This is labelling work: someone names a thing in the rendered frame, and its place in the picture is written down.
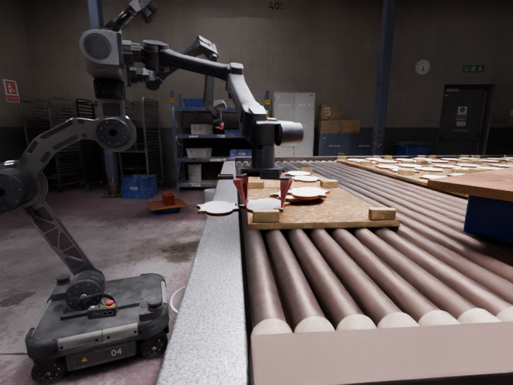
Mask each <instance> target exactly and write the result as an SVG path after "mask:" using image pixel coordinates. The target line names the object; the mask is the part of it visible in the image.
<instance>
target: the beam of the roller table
mask: <svg viewBox="0 0 513 385"><path fill-rule="evenodd" d="M221 174H233V175H234V179H235V178H236V168H235V161H225V162H224V165H223V167H222V170H221ZM214 201H223V202H229V203H232V202H236V203H237V205H236V207H238V201H237V188H236V186H235V185H234V183H233V180H218V184H217V187H216V190H215V194H214V197H213V200H212V202H214ZM155 385H250V371H249V359H248V347H247V326H246V314H245V303H244V281H243V269H242V258H241V246H240V225H239V213H238V212H233V213H232V214H230V215H226V216H210V215H208V216H207V218H206V222H205V226H204V228H203V232H202V236H201V238H200V241H199V244H198V248H197V251H196V254H195V258H194V261H193V263H192V268H191V270H190V273H189V278H188V280H187V283H186V287H185V290H184V293H183V295H182V300H181V303H180V305H179V310H178V312H177V315H176V319H175V322H174V325H173V329H172V332H171V335H170V337H169V341H168V345H167V347H166V351H165V354H164V357H163V361H162V364H161V367H160V371H159V373H158V377H157V379H156V383H155Z"/></svg>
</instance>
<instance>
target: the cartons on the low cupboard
mask: <svg viewBox="0 0 513 385"><path fill-rule="evenodd" d="M318 120H320V121H318V134H359V132H360V120H340V105H321V106H319V115H318Z"/></svg>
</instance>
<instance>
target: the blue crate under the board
mask: <svg viewBox="0 0 513 385"><path fill-rule="evenodd" d="M463 230H464V231H465V232H467V233H470V234H473V235H478V236H482V237H485V238H491V239H494V240H497V241H502V242H505V243H509V244H513V202H509V201H504V200H498V199H490V198H485V197H479V196H471V195H469V197H468V203H467V207H466V217H465V222H464V228H463Z"/></svg>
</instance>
